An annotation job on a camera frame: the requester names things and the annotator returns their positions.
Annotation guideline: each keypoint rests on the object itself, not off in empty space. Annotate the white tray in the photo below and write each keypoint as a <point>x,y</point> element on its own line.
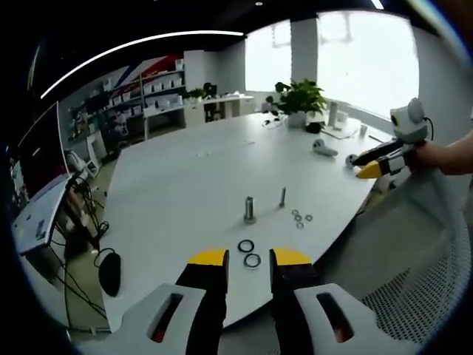
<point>341,130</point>

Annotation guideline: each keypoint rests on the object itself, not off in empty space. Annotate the person's right hand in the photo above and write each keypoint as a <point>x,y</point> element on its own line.
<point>428,157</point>

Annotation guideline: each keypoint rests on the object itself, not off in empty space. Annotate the black small object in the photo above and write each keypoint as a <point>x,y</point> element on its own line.
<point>313,127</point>

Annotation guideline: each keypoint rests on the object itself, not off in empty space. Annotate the thin threaded stud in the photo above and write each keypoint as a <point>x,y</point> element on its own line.
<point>282,197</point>

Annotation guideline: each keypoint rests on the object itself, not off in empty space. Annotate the black computer monitor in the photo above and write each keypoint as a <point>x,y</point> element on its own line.
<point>38,151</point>

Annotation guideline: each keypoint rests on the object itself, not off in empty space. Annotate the black computer mouse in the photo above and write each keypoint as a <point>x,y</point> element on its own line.
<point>109,273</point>

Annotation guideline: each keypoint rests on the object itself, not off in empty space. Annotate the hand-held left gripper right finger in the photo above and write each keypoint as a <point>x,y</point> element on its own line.
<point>295,296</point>

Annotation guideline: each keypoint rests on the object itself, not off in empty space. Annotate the black large washer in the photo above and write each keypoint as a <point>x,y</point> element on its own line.
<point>246,246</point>

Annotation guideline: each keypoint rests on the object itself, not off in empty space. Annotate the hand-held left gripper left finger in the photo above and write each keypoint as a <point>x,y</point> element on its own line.
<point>201,296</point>

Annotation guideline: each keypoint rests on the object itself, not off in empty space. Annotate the white storage shelf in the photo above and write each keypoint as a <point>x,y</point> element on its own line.
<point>146,92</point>

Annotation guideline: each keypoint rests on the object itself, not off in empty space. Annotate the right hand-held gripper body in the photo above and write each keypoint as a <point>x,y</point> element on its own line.
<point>406,125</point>

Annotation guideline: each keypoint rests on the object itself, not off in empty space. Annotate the small green plant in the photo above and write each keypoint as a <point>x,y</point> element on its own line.
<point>196,94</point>

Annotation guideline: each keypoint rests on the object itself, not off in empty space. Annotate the white small cup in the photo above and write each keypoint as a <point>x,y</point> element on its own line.
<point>363,130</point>

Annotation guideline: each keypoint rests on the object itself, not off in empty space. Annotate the large threaded stud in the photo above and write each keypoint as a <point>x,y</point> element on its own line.
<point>250,210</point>

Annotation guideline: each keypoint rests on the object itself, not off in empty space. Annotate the white low cabinet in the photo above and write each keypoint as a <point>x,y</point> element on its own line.
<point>218,107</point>

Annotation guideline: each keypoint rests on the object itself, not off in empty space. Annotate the white game controller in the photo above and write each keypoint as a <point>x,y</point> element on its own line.
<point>350,161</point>
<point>324,148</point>

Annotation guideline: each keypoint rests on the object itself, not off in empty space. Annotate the grey mesh office chair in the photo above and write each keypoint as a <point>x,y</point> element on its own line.
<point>414,259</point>

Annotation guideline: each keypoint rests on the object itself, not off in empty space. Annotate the white tall bottle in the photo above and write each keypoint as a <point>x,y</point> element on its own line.
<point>333,115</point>

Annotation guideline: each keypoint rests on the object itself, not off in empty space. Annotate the green potted plant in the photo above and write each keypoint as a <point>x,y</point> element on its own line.
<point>300,101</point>

